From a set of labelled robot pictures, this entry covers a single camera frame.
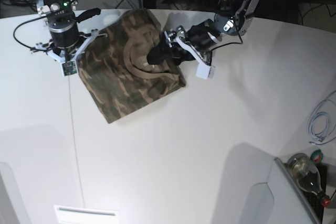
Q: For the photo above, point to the green tape roll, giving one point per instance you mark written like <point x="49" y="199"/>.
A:
<point x="317" y="156"/>

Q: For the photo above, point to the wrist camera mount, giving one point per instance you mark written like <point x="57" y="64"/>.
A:
<point x="68" y="57"/>
<point x="178" y="39"/>

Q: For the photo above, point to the camouflage t-shirt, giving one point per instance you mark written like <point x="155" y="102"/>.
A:
<point x="115" y="70"/>

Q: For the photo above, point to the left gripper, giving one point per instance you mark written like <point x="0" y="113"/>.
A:
<point x="202" y="36"/>

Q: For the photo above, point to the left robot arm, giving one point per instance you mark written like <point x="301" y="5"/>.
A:
<point x="231" y="17"/>

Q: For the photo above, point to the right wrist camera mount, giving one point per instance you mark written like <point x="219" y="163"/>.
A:
<point x="68" y="57"/>

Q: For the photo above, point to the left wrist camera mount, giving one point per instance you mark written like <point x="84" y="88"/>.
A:
<point x="178" y="39"/>

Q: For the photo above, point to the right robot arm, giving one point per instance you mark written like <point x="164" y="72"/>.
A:
<point x="53" y="10"/>

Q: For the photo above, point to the clear plastic bottle red cap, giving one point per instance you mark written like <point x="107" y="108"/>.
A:
<point x="307" y="177"/>

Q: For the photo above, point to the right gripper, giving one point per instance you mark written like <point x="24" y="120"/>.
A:
<point x="65" y="33"/>

